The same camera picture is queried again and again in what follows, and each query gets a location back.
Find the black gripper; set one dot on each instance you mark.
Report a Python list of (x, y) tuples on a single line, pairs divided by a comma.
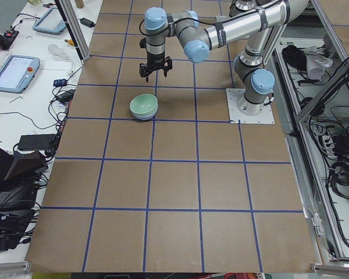
[(156, 61)]

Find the green ceramic bowl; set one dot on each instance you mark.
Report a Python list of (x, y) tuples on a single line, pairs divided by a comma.
[(144, 104)]

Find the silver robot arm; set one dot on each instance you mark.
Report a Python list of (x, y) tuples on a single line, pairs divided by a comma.
[(252, 19), (241, 6)]

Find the blue ceramic bowl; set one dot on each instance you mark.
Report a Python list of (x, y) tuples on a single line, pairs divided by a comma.
[(144, 117)]

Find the black power adapter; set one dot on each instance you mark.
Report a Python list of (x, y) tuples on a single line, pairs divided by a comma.
[(86, 22)]

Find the gold metal cylinder tool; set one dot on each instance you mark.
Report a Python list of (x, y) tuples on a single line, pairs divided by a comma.
[(70, 42)]

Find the small blue plaid object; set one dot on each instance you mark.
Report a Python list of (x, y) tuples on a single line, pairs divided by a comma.
[(60, 82)]

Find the far blue teach pendant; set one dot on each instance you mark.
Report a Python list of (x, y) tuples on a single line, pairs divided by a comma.
[(51, 22)]

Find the blue teach pendant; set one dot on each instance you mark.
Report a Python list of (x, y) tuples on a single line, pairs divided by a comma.
[(51, 22), (17, 73)]

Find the near blue teach pendant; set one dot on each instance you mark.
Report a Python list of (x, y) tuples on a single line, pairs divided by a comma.
[(17, 73)]

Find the black laptop power brick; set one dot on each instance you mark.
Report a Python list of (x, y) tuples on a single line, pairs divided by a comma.
[(35, 142)]

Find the aluminium frame post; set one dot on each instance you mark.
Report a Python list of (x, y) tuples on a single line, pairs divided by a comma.
[(70, 19)]

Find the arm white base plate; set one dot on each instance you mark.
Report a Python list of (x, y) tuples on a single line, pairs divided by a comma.
[(243, 112)]

